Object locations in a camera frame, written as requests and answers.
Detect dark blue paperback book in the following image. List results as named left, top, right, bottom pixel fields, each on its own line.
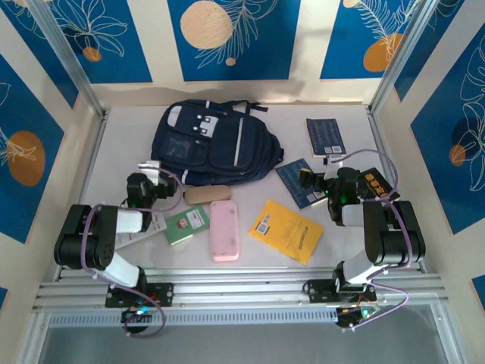
left=274, top=158, right=330, bottom=210
left=305, top=118, right=348, bottom=158

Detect tan oblong pencil case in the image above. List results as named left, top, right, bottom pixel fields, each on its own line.
left=183, top=185, right=232, bottom=206

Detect black book with gold title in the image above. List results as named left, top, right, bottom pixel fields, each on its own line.
left=355, top=166, right=402, bottom=202

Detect small green book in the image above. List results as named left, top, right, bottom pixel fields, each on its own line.
left=163, top=206, right=211, bottom=246

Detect yellow paperback book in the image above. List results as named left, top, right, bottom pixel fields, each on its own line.
left=248, top=199, right=325, bottom=268

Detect navy blue student backpack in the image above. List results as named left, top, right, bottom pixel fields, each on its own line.
left=150, top=99, right=285, bottom=187

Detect pink rectangular pencil case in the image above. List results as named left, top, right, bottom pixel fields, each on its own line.
left=209, top=199, right=242, bottom=262

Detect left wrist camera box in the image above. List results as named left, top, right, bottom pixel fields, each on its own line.
left=136, top=160, right=161, bottom=182

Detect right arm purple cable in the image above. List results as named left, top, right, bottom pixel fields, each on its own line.
left=339, top=149, right=413, bottom=334

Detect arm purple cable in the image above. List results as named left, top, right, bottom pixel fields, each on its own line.
left=339, top=149, right=413, bottom=334
left=81, top=168, right=187, bottom=338

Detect right aluminium side rail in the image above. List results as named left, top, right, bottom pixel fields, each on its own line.
left=365, top=105, right=425, bottom=272

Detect aluminium side rail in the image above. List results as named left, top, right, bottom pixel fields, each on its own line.
left=56, top=108, right=111, bottom=281
left=365, top=105, right=425, bottom=272

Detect left aluminium side rail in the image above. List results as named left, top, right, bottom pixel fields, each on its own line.
left=56, top=108, right=111, bottom=281

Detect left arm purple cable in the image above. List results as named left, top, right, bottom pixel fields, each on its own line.
left=81, top=168, right=187, bottom=338

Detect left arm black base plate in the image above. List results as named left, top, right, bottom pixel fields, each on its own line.
left=105, top=282, right=175, bottom=308

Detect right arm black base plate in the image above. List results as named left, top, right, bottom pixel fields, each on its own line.
left=307, top=278, right=377, bottom=304

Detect aluminium front frame rail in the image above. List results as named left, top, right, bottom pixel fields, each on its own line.
left=32, top=267, right=448, bottom=314

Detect grey slotted cable duct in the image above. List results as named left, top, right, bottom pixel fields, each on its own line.
left=47, top=306, right=340, bottom=328

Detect right aluminium corner post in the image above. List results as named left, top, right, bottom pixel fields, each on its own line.
left=369, top=0, right=443, bottom=115

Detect aluminium corner post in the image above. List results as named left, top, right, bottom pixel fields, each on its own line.
left=369, top=0, right=443, bottom=115
left=28, top=0, right=105, bottom=118

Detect left aluminium corner post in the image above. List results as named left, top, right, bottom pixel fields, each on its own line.
left=28, top=0, right=105, bottom=118

